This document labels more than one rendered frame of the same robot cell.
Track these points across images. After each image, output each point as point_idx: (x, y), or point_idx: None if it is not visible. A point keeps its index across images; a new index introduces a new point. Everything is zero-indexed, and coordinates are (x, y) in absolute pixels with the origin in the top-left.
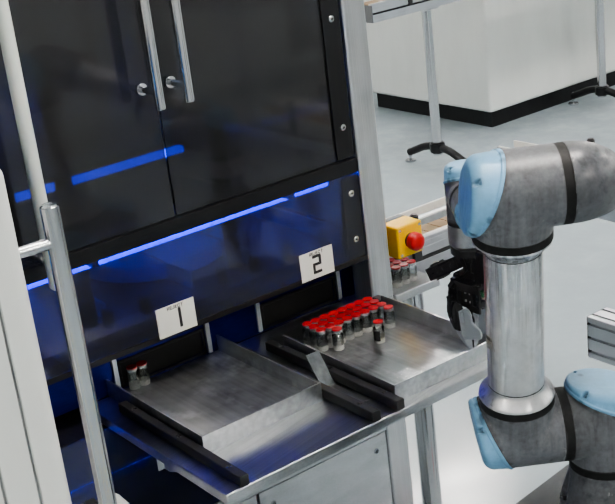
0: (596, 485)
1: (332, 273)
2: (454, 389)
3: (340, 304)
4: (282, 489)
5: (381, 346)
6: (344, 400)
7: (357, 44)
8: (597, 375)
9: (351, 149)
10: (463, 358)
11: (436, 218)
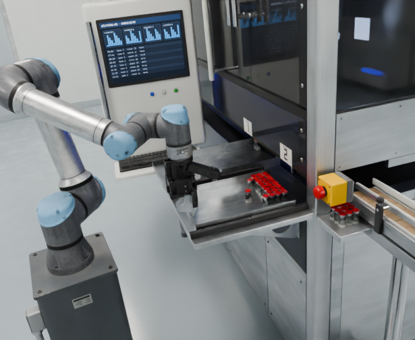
0: None
1: None
2: (179, 218)
3: None
4: (270, 241)
5: (242, 202)
6: None
7: (311, 32)
8: (59, 201)
9: (305, 103)
10: (188, 214)
11: (413, 224)
